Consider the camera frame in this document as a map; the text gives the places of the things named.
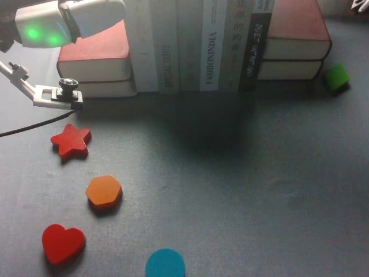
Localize red hardcover book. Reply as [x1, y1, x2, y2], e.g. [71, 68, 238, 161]
[263, 0, 332, 62]
[69, 79, 138, 99]
[256, 59, 324, 82]
[56, 21, 134, 83]

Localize red heart block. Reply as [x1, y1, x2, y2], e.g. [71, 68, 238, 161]
[42, 224, 86, 265]

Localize grey book faint spine print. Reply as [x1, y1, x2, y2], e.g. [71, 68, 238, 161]
[148, 0, 181, 95]

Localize orange hexagon block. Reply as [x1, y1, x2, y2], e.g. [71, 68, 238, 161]
[85, 175, 123, 214]

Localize green block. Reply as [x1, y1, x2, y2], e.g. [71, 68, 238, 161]
[322, 63, 351, 95]

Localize black spine book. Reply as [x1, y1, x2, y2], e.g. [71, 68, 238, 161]
[238, 12, 273, 92]

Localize grey book Chinese characters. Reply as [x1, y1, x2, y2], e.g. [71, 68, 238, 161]
[219, 0, 254, 92]

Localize white book plain spine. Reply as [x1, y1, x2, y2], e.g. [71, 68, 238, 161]
[124, 0, 160, 93]

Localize black camera cable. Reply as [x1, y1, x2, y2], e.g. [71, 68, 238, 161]
[0, 110, 75, 137]

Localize white book blue print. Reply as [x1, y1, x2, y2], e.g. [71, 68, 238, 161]
[254, 0, 275, 14]

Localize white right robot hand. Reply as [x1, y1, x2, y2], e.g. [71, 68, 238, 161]
[0, 0, 127, 53]

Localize white book Fashionindia spine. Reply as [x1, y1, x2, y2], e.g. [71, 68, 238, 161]
[199, 0, 228, 92]

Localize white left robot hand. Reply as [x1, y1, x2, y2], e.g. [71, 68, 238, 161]
[351, 0, 369, 14]

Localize blue round block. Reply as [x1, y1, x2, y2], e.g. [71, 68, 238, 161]
[145, 248, 186, 277]

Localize red star block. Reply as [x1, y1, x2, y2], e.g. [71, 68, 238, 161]
[50, 123, 92, 164]

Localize grey table cloth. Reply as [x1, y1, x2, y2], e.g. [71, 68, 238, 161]
[0, 16, 369, 277]

